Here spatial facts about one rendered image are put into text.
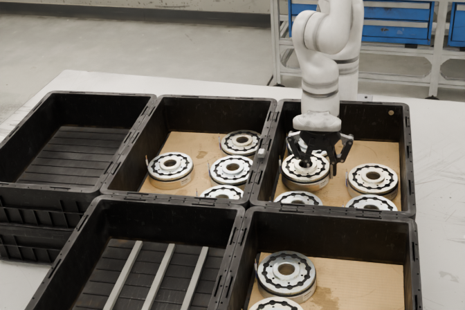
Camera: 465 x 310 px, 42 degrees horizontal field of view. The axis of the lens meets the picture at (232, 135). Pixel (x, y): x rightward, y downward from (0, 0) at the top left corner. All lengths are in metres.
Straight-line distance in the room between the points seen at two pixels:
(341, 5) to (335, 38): 0.06
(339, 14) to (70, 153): 0.77
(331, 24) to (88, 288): 0.65
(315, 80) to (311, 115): 0.07
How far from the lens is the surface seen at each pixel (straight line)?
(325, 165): 1.29
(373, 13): 3.13
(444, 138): 1.73
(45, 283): 1.05
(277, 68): 3.34
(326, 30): 1.09
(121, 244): 1.23
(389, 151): 1.43
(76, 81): 2.18
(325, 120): 1.14
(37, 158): 1.55
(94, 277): 1.18
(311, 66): 1.14
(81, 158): 1.51
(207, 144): 1.47
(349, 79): 1.53
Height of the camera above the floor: 1.64
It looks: 33 degrees down
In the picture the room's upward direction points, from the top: 5 degrees counter-clockwise
